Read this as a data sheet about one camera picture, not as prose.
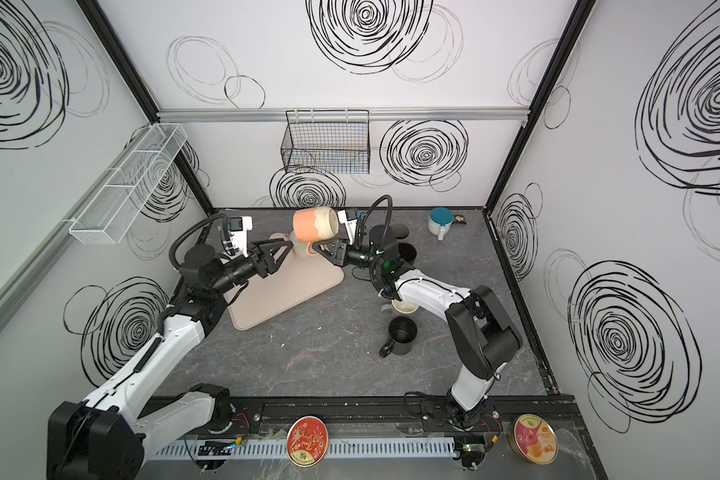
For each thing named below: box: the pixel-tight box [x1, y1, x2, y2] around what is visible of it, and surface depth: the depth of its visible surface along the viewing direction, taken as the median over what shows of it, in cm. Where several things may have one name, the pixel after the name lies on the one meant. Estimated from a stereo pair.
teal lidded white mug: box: [427, 207, 455, 241], surface depth 111 cm
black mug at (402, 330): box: [379, 316, 418, 358], surface depth 83 cm
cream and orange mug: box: [292, 207, 339, 243], surface depth 74 cm
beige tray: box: [226, 233, 345, 331], surface depth 94 cm
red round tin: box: [286, 415, 329, 468], surface depth 69 cm
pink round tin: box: [507, 413, 559, 466], surface depth 69 cm
